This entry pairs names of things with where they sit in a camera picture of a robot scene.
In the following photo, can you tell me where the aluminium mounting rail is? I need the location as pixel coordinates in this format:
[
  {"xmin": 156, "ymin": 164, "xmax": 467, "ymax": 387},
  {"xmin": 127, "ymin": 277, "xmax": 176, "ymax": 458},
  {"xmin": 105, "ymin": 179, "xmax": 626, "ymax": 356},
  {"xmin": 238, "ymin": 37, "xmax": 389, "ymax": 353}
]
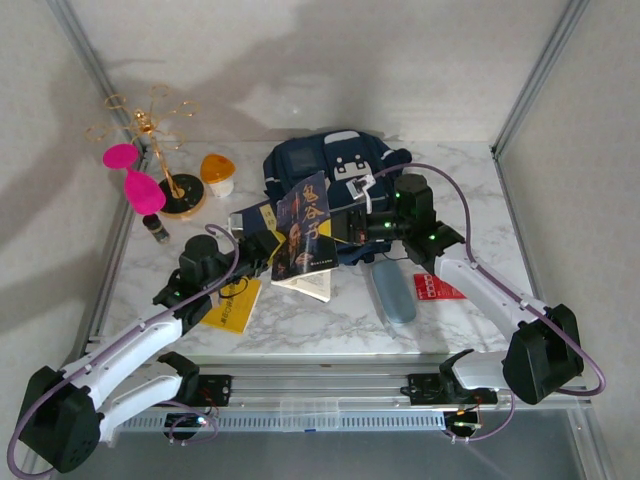
[{"xmin": 44, "ymin": 352, "xmax": 594, "ymax": 414}]

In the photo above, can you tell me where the slotted grey cable duct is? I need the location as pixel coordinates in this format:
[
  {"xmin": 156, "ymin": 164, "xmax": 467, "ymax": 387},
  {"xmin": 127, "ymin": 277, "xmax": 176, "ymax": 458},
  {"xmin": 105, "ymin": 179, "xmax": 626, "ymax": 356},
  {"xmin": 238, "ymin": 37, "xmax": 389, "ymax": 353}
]
[{"xmin": 117, "ymin": 410, "xmax": 449, "ymax": 432}]

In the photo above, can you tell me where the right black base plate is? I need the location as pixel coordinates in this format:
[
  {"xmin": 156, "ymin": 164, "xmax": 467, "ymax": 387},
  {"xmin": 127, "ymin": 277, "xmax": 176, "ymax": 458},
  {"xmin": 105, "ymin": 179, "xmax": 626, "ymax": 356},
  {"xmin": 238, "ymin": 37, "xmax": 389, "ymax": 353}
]
[{"xmin": 407, "ymin": 372, "xmax": 499, "ymax": 406}]

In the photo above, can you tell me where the red card packet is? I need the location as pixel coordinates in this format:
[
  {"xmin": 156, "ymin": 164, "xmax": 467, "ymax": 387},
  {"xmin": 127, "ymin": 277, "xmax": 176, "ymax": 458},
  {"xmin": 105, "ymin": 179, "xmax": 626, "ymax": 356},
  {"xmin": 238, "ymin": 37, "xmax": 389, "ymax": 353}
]
[{"xmin": 413, "ymin": 272, "xmax": 469, "ymax": 301}]

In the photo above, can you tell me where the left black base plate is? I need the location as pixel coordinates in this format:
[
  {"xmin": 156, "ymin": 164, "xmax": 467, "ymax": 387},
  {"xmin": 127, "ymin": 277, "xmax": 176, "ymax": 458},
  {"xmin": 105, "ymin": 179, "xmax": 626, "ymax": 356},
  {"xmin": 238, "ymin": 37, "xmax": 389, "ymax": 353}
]
[{"xmin": 139, "ymin": 374, "xmax": 234, "ymax": 407}]

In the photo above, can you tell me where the blue-grey glasses case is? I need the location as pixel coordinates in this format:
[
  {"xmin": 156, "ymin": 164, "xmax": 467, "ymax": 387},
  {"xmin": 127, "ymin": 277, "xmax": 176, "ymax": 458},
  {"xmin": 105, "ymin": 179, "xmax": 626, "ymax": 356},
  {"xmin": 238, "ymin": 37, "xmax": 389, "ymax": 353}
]
[{"xmin": 368, "ymin": 260, "xmax": 418, "ymax": 326}]

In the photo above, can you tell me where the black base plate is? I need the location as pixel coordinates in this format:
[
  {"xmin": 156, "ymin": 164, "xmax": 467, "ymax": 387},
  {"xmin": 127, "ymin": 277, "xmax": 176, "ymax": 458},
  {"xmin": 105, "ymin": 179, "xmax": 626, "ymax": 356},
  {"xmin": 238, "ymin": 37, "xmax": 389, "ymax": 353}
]
[
  {"xmin": 407, "ymin": 372, "xmax": 499, "ymax": 406},
  {"xmin": 139, "ymin": 374, "xmax": 234, "ymax": 407}
]

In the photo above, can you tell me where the small LED circuit board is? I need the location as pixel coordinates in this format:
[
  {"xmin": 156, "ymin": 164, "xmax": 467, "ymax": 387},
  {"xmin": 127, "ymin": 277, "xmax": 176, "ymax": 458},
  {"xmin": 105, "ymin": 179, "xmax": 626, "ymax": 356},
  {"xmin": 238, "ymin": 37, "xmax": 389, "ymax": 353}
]
[
  {"xmin": 164, "ymin": 412, "xmax": 214, "ymax": 436},
  {"xmin": 444, "ymin": 409, "xmax": 485, "ymax": 434}
]

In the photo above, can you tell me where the yellow book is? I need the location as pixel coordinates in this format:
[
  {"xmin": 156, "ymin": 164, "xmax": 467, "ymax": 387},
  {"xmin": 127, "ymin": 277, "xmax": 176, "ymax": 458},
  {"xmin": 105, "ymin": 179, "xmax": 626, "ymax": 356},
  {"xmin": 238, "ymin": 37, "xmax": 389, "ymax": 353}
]
[{"xmin": 199, "ymin": 277, "xmax": 263, "ymax": 335}]

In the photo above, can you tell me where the aluminium frame post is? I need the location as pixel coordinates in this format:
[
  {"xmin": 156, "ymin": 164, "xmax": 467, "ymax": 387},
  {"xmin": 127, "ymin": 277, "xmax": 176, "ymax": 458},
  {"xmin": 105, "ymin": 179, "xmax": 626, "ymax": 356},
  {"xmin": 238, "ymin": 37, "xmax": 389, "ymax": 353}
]
[
  {"xmin": 47, "ymin": 0, "xmax": 154, "ymax": 169},
  {"xmin": 490, "ymin": 0, "xmax": 592, "ymax": 159}
]

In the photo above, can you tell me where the small dark bottle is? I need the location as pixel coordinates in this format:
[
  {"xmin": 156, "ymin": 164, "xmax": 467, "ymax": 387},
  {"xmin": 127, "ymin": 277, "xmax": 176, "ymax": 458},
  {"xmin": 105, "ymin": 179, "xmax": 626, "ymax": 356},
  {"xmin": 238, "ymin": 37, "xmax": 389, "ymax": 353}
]
[{"xmin": 142, "ymin": 213, "xmax": 171, "ymax": 245}]

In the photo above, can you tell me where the dark portrait cover book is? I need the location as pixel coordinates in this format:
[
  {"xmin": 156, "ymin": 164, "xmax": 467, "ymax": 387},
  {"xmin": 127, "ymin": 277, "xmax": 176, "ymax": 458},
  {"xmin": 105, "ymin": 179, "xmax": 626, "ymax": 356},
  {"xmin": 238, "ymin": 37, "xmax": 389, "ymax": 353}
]
[{"xmin": 269, "ymin": 169, "xmax": 340, "ymax": 304}]

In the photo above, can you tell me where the gold wire cup rack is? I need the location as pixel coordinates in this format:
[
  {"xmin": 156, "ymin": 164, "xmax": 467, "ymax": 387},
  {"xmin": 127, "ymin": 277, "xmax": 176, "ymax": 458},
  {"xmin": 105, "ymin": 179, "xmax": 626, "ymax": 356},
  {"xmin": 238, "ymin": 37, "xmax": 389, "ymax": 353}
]
[{"xmin": 84, "ymin": 84, "xmax": 207, "ymax": 220}]

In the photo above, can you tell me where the navy blue backpack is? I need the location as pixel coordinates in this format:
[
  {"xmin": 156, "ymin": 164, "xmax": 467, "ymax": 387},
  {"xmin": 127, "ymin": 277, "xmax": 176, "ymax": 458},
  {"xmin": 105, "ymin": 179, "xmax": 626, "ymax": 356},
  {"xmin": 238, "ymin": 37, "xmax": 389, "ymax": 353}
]
[{"xmin": 263, "ymin": 128, "xmax": 414, "ymax": 266}]

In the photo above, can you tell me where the small navy blue book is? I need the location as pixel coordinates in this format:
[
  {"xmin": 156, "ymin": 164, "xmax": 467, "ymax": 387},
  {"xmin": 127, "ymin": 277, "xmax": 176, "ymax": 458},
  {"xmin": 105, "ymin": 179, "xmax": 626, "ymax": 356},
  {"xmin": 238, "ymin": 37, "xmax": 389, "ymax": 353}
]
[{"xmin": 229, "ymin": 202, "xmax": 281, "ymax": 236}]

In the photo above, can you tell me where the clear plastic box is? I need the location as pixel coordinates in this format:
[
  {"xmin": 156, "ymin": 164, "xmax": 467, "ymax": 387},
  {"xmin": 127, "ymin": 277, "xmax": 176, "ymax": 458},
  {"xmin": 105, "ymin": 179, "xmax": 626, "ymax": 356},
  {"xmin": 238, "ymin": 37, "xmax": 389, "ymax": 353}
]
[{"xmin": 279, "ymin": 398, "xmax": 342, "ymax": 432}]

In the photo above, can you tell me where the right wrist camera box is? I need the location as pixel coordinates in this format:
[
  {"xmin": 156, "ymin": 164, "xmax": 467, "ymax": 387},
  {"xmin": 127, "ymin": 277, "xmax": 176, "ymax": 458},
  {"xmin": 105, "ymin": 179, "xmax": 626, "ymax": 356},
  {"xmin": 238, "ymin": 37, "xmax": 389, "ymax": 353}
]
[{"xmin": 344, "ymin": 173, "xmax": 376, "ymax": 211}]

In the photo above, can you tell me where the pink plastic wine glass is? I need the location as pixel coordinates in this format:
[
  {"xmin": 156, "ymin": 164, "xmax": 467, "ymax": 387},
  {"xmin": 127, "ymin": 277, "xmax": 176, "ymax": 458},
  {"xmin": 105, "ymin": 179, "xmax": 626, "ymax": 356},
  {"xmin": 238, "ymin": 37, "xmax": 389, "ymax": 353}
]
[{"xmin": 103, "ymin": 143, "xmax": 167, "ymax": 216}]

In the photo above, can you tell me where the orange lid pudding cup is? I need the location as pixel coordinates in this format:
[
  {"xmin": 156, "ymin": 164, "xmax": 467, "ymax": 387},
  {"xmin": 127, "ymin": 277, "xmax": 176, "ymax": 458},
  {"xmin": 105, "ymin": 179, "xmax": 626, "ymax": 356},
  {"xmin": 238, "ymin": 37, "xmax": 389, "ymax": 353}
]
[{"xmin": 199, "ymin": 153, "xmax": 237, "ymax": 200}]

